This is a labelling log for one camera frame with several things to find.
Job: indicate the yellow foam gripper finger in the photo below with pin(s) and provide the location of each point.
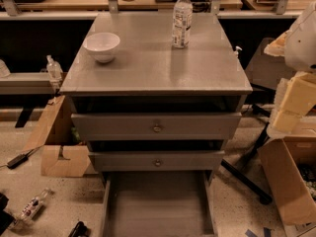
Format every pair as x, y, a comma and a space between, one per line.
294, 99

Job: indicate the grey bottom drawer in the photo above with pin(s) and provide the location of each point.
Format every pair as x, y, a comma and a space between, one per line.
158, 204

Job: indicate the grey drawer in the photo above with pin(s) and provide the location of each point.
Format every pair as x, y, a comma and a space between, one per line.
156, 160
96, 127
158, 204

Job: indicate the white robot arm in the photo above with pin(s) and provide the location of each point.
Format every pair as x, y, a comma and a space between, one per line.
298, 47

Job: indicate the grey top drawer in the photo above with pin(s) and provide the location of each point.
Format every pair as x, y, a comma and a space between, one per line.
96, 127

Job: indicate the grey wooden drawer cabinet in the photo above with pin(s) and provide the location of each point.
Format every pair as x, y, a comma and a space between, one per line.
150, 76

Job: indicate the grey middle drawer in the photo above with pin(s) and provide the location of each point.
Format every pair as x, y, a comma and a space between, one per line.
156, 160

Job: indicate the black folding side table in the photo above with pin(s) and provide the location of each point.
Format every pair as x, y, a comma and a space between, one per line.
264, 72

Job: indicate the cardboard box at right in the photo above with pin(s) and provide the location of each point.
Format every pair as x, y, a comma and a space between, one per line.
279, 158

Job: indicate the cardboard box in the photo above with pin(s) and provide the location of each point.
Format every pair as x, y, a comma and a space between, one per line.
279, 158
60, 155

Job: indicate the small pump dispenser bottle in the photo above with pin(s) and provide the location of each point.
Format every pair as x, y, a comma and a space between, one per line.
237, 51

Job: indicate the clear plastic water bottle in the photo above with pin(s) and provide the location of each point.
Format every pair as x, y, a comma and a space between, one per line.
182, 21

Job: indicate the white ceramic bowl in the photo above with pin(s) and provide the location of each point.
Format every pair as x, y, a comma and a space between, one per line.
102, 46

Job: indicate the clear bottle on bench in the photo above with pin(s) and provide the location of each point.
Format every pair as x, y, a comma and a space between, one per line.
54, 69

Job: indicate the cardboard box at left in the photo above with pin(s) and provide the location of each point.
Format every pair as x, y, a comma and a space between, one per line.
60, 155

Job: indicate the black object on floor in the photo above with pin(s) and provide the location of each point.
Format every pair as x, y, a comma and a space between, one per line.
80, 230

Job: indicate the grey low bench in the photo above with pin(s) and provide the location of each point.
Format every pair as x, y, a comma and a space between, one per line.
26, 91

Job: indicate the plastic bottle on floor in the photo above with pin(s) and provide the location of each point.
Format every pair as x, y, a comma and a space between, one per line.
29, 212

